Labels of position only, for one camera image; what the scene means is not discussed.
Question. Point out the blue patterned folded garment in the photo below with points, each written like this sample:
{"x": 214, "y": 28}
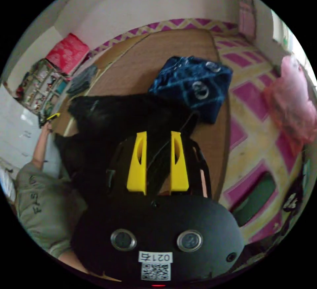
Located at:
{"x": 193, "y": 83}

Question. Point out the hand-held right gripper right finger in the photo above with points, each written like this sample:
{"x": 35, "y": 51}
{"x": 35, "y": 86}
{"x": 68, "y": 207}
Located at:
{"x": 178, "y": 172}

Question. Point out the person's left hand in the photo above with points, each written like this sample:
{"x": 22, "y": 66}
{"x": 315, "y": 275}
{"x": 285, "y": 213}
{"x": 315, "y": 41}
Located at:
{"x": 47, "y": 128}

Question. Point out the red carton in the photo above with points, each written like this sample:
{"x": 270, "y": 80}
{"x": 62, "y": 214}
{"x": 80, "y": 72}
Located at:
{"x": 66, "y": 52}

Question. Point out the dark green folded cloth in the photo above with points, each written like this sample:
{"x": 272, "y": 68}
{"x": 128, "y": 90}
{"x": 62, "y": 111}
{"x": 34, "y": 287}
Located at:
{"x": 255, "y": 197}

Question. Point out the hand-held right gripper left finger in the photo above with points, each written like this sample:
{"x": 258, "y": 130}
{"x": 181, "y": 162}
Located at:
{"x": 136, "y": 170}

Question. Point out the pink curtain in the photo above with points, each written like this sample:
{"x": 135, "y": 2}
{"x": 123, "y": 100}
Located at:
{"x": 246, "y": 14}

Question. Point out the person's left forearm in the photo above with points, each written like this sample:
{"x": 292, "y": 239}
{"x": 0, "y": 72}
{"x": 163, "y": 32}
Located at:
{"x": 40, "y": 147}

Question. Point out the black jeans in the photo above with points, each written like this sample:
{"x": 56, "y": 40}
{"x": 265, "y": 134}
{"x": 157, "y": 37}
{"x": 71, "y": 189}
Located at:
{"x": 111, "y": 120}

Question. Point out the person's right forearm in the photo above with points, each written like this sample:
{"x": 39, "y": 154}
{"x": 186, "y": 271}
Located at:
{"x": 74, "y": 264}

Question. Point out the colourful printed carton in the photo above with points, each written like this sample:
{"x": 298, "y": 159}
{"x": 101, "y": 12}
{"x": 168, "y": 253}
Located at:
{"x": 40, "y": 88}

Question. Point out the brown flat board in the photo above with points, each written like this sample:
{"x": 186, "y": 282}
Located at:
{"x": 158, "y": 48}

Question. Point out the person's body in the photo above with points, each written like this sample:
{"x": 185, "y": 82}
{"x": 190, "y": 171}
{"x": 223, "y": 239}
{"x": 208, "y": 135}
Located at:
{"x": 47, "y": 207}

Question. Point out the pink plastic bag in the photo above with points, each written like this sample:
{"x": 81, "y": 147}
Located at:
{"x": 292, "y": 105}

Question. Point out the window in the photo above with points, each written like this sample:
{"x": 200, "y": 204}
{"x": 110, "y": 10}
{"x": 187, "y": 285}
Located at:
{"x": 282, "y": 31}

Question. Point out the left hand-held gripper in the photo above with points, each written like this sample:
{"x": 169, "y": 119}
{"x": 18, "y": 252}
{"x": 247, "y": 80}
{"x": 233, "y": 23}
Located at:
{"x": 43, "y": 121}

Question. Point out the pile of clothes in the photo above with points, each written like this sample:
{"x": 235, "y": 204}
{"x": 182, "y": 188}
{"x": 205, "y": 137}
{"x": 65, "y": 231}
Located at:
{"x": 83, "y": 79}

